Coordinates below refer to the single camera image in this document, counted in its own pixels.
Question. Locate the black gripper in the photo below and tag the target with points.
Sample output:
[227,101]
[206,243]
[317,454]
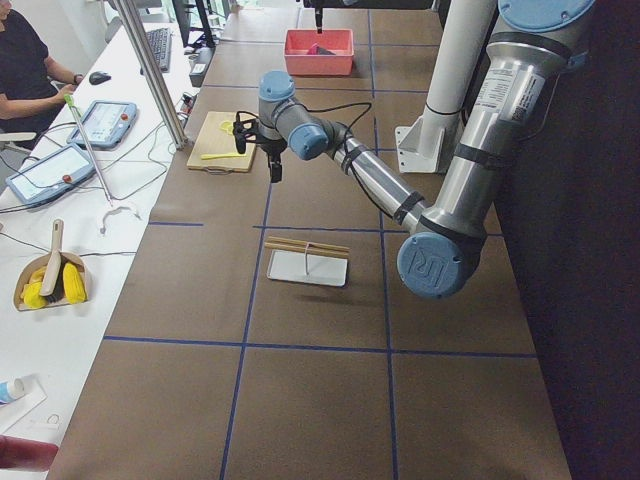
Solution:
[273,147]

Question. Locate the pink and grey cloth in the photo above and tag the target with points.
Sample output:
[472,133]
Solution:
[317,49]

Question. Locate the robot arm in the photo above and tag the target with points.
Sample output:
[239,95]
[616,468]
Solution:
[493,62]
[373,4]

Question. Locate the pink plastic bin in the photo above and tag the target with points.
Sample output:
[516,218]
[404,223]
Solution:
[298,63]

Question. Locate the wooden cutting board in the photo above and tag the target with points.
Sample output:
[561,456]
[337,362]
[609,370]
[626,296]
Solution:
[212,139]

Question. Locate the yellow plastic knife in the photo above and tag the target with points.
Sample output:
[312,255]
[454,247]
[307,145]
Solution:
[221,156]

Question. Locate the black device box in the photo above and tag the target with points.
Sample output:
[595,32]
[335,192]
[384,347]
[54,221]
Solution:
[199,65]

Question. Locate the black keyboard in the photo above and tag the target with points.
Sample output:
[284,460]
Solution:
[160,42]

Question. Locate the white towel rack stand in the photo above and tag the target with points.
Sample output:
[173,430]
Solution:
[307,262]

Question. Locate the upper teach pendant tablet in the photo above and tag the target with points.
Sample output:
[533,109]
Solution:
[107,123]

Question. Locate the teach pendant tablet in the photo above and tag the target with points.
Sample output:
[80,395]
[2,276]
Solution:
[52,176]
[107,123]

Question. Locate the black computer mouse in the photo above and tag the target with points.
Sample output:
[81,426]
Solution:
[98,77]

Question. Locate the silver reacher grabber stick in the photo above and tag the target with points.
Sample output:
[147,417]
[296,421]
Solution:
[113,206]

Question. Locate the lower teach pendant tablet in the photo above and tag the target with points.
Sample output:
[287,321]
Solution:
[52,176]

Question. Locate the person in black shirt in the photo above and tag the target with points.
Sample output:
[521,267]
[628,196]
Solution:
[33,84]

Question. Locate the beige dustpan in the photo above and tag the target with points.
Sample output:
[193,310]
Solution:
[42,261]

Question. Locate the beige hand brush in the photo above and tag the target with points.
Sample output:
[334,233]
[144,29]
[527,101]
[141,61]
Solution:
[51,288]

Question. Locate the yellow cloth in dustpan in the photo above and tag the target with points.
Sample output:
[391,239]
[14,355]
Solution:
[69,287]

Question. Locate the blue white tube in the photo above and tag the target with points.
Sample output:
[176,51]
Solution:
[11,391]

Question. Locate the red object at corner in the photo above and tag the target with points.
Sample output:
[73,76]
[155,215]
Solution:
[27,455]

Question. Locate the aluminium frame post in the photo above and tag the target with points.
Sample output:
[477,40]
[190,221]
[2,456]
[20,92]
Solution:
[154,78]

